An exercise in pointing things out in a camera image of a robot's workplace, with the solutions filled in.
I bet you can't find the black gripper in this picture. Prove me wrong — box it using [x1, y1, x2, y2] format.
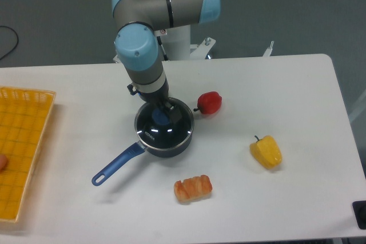
[127, 79, 182, 123]

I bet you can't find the glass lid blue knob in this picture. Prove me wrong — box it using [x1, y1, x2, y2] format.
[134, 98, 194, 150]

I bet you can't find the dark blue saucepan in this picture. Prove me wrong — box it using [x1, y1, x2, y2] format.
[91, 97, 194, 186]

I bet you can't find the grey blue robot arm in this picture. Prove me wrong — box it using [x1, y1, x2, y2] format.
[112, 0, 221, 121]

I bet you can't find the red bell pepper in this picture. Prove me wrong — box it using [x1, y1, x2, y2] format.
[193, 91, 222, 115]

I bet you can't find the orange bread pastry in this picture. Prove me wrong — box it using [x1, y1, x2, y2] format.
[173, 175, 213, 203]

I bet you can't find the yellow bell pepper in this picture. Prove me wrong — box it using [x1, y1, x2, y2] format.
[249, 135, 283, 170]

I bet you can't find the yellow woven basket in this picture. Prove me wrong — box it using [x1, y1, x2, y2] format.
[1, 86, 56, 223]

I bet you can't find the peach object in basket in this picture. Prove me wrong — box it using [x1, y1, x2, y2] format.
[0, 154, 8, 171]

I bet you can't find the black device at edge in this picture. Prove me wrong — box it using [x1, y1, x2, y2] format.
[352, 201, 366, 230]

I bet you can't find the black pedestal cable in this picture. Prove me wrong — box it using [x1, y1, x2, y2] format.
[156, 31, 170, 62]

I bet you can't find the black floor cable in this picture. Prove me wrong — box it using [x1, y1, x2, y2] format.
[0, 25, 19, 61]

